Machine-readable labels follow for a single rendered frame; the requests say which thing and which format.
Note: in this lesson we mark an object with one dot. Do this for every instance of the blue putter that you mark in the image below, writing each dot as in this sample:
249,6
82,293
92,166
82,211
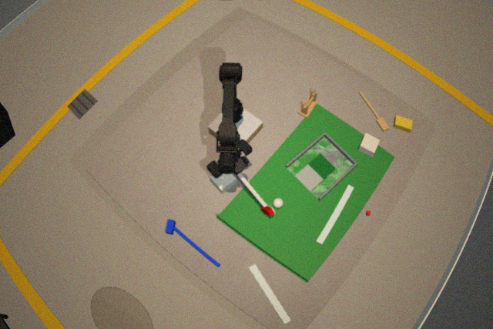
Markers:
170,228

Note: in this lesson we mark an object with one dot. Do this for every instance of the white golf ball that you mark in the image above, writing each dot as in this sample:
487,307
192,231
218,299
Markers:
278,202

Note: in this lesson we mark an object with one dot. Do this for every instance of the green raised platform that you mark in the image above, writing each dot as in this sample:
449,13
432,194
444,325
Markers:
313,173

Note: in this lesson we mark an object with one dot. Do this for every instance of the beige flat bar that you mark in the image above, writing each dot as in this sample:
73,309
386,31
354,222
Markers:
270,295
335,214

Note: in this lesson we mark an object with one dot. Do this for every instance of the green flat mat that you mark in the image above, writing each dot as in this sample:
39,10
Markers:
292,232

